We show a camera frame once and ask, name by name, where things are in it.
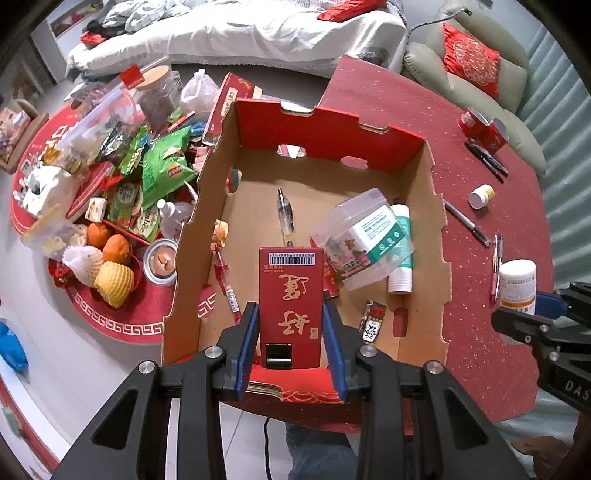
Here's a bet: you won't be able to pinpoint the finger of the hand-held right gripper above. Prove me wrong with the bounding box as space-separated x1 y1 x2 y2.
536 281 591 324
491 308 562 348

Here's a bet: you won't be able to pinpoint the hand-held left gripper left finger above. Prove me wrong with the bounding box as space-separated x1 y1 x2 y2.
55 302 259 480

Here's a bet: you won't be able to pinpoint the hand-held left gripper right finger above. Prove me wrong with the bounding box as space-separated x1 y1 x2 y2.
322 302 532 480

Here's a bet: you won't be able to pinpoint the large white pill bottle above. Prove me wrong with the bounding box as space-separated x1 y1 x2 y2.
499 259 537 344

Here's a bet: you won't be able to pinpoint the red gel pen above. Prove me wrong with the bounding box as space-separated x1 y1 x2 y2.
212 244 242 324

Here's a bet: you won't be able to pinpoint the white teal tube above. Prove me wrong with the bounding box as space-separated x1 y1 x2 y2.
387 203 414 296

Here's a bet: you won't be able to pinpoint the clear plastic container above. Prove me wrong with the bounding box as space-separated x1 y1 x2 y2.
310 188 416 291

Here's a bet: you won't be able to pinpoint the red cardboard box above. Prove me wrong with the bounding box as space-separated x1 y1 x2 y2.
161 98 453 403

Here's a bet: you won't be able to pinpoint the person's right hand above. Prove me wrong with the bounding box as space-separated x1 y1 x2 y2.
512 411 591 480

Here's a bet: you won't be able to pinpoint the small black red sachet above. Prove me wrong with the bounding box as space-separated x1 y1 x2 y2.
360 300 387 345

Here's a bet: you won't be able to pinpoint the red white pen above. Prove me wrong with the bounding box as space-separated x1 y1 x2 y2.
489 231 505 306

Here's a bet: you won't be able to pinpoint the red snack packets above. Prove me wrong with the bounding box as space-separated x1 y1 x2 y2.
309 235 343 299

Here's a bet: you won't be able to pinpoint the red glitter table cloth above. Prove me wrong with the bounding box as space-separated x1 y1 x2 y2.
245 55 555 435

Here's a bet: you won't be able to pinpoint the person's jeans leg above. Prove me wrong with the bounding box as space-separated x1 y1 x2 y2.
285 424 362 480

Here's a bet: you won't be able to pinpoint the black silver pen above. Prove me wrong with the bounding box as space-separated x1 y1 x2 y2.
443 199 491 248

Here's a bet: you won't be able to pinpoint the metal bowl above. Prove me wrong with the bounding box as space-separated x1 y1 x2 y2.
143 239 179 287

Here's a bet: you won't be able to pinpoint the green white medicine box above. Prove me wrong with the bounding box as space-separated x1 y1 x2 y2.
353 203 411 265

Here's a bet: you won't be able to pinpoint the small white pill bottle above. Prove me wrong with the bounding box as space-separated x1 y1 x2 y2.
468 184 496 210

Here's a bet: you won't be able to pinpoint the clear gel pen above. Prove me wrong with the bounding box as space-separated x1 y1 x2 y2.
276 188 297 248

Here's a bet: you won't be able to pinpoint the fruit in yellow foam net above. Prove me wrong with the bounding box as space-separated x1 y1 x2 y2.
95 261 136 309

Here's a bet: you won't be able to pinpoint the clear pump bottle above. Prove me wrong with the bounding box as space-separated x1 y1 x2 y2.
157 198 195 241

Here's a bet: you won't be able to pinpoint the orange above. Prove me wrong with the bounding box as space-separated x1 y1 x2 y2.
102 234 134 267
87 223 110 248

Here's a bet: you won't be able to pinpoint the fruit in white foam net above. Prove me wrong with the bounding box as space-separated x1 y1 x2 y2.
63 246 105 289

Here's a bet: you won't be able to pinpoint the small red ornament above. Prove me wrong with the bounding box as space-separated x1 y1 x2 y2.
51 263 75 289

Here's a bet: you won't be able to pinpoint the grey green sofa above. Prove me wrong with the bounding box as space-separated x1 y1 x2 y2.
402 0 548 177

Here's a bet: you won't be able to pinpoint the green chips bag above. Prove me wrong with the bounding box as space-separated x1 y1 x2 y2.
141 128 198 209

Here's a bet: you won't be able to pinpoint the white wrapped candy cube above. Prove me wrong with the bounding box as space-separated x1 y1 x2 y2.
85 198 110 222

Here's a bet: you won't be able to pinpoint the clear bag of snacks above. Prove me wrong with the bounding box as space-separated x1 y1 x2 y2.
21 205 89 260

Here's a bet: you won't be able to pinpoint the green snack packet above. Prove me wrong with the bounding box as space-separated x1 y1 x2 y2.
119 127 151 175

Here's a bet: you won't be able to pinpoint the blue plastic bag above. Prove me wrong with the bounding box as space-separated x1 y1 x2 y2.
0 322 29 373

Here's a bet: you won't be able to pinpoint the red rectangular gift box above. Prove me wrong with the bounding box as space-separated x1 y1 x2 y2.
203 72 260 147

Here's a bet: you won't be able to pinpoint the red embroidered cushion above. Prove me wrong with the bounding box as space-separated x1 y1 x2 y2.
441 22 502 99

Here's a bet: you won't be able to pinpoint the white mesh pouch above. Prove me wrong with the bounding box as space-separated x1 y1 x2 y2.
180 69 221 117

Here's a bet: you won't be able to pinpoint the glass jar with wooden lid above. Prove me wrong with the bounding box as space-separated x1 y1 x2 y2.
136 65 184 133

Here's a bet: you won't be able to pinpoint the red card tag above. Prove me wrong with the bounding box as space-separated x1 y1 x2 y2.
119 65 143 90

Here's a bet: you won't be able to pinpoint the bed with white cover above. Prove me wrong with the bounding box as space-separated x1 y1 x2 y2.
66 0 408 80

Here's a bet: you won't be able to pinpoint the red pillow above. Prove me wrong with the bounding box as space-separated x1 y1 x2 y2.
318 0 387 22

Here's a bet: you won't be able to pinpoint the pile of clothes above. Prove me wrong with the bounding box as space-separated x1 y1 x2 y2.
100 0 200 34

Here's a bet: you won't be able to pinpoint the black cable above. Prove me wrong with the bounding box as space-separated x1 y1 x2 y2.
262 418 279 480

